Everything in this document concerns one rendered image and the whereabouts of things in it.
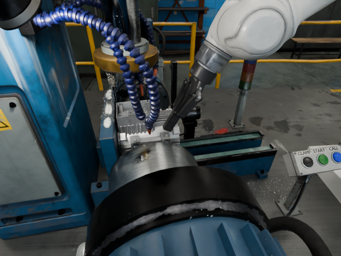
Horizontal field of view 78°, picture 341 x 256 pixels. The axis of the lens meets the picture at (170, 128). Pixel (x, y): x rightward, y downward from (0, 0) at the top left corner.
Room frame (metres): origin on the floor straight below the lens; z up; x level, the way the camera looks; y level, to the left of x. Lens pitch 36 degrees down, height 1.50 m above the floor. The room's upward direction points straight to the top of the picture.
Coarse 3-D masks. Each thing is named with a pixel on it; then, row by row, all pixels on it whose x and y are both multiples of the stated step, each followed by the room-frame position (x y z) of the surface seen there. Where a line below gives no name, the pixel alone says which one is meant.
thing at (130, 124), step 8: (120, 104) 0.64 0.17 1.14; (128, 104) 0.65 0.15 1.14; (144, 104) 0.66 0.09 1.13; (120, 112) 0.63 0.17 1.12; (128, 112) 0.61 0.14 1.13; (120, 120) 0.55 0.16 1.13; (128, 120) 0.56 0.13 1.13; (136, 120) 0.56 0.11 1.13; (144, 120) 0.57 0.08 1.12; (120, 128) 0.55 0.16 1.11; (128, 128) 0.55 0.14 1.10; (136, 128) 0.56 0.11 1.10; (144, 128) 0.56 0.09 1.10; (152, 128) 0.57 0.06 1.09
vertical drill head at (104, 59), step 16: (112, 0) 0.57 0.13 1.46; (128, 0) 0.58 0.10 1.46; (112, 16) 0.57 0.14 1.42; (128, 16) 0.57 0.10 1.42; (128, 32) 0.57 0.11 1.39; (144, 48) 0.58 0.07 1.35; (96, 64) 0.56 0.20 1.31; (112, 64) 0.52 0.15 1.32; (112, 80) 0.55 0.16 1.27; (144, 80) 0.57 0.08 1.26
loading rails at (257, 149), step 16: (192, 144) 0.69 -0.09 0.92; (208, 144) 0.70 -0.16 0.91; (224, 144) 0.71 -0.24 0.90; (240, 144) 0.73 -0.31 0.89; (256, 144) 0.74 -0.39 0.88; (272, 144) 0.68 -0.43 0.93; (208, 160) 0.59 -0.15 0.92; (224, 160) 0.60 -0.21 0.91; (240, 160) 0.62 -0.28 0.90; (256, 160) 0.63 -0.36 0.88; (272, 160) 0.65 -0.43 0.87
